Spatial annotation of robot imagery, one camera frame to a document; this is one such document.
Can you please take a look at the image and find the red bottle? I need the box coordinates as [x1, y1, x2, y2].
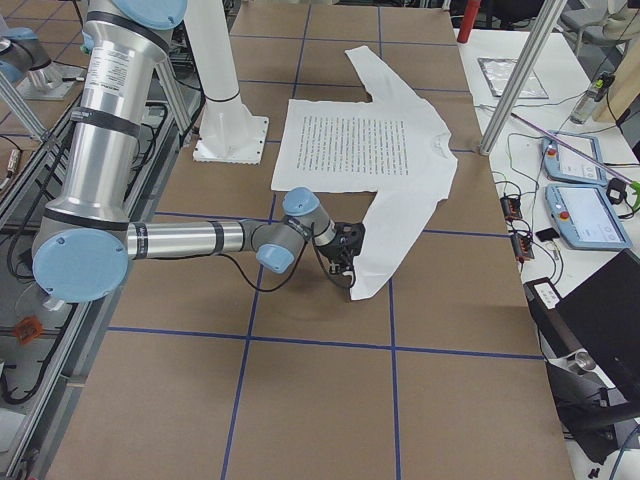
[457, 0, 481, 44]

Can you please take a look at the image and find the clear water bottle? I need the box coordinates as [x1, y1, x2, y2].
[569, 71, 616, 124]

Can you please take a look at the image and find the blue teach pendant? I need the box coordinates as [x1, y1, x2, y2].
[542, 131, 607, 186]
[545, 183, 633, 251]

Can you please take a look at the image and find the black laptop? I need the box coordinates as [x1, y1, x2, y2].
[557, 249, 639, 401]

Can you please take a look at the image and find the white long-sleeve printed shirt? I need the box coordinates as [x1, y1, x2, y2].
[271, 46, 457, 300]

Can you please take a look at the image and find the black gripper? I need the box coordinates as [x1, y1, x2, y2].
[319, 222, 365, 287]

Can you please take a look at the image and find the aluminium frame post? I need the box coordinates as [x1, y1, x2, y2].
[479, 0, 567, 156]

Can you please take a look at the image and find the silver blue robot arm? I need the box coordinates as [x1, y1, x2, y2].
[32, 1, 365, 303]
[1, 27, 51, 83]

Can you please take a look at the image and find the blue teach pendant near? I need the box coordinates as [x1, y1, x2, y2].
[545, 183, 633, 251]

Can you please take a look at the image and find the blue teach pendant far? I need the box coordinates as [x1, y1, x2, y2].
[542, 131, 607, 186]

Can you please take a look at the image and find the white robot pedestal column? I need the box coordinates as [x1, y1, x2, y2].
[184, 0, 269, 165]

